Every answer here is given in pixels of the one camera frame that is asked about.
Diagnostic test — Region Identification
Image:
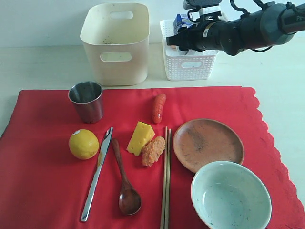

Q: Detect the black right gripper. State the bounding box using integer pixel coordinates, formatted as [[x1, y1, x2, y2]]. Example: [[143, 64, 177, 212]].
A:
[[166, 22, 223, 52]]

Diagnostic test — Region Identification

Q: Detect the small milk carton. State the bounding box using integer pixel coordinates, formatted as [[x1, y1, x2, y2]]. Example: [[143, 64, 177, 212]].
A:
[[173, 13, 193, 35]]

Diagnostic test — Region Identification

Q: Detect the red sausage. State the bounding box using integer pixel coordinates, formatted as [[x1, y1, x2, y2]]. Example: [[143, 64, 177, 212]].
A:
[[152, 93, 166, 124]]

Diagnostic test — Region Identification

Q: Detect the yellow cheese wedge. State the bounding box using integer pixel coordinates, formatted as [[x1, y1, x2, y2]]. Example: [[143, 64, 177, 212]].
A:
[[127, 121, 155, 156]]

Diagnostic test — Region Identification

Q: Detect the orange fried chicken piece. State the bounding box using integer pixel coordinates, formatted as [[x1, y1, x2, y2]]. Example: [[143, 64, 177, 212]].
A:
[[142, 136, 165, 167]]

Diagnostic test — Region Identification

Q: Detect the yellow lemon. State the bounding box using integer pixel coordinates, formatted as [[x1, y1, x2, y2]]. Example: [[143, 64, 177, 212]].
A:
[[68, 129, 100, 160]]

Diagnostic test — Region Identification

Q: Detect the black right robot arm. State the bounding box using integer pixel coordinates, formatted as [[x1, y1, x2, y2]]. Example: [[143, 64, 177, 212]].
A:
[[166, 0, 305, 56]]

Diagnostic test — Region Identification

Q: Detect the white lattice plastic basket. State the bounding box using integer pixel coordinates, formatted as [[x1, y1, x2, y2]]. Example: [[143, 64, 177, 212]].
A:
[[160, 20, 219, 81]]

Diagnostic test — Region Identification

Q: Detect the cream plastic bin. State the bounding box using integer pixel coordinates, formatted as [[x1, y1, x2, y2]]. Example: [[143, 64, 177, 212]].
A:
[[80, 2, 150, 86]]

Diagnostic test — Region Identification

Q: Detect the brown wooden plate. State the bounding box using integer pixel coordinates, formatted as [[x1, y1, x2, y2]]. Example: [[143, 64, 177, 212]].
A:
[[173, 118, 244, 173]]

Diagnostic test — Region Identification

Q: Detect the right wooden chopstick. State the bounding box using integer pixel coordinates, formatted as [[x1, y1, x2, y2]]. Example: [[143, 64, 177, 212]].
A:
[[164, 128, 171, 229]]

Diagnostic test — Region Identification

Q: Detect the stainless steel cup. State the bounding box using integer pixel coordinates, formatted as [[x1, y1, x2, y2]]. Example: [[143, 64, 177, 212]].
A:
[[68, 81, 103, 124]]

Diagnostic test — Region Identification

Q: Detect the steel table knife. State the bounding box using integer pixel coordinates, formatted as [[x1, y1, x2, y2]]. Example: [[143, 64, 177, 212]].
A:
[[81, 126, 113, 222]]

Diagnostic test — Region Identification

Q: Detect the pale green bowl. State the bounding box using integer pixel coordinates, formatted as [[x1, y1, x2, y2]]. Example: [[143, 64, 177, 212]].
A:
[[191, 161, 272, 229]]

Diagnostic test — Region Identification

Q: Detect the wooden spoon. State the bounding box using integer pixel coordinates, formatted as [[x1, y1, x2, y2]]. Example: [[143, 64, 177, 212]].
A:
[[111, 138, 142, 215]]

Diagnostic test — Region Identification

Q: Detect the red tablecloth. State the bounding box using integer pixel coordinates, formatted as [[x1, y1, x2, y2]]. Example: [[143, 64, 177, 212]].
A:
[[0, 86, 305, 229]]

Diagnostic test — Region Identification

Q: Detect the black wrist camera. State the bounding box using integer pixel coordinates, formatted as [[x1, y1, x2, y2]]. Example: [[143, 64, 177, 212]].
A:
[[183, 0, 222, 16]]

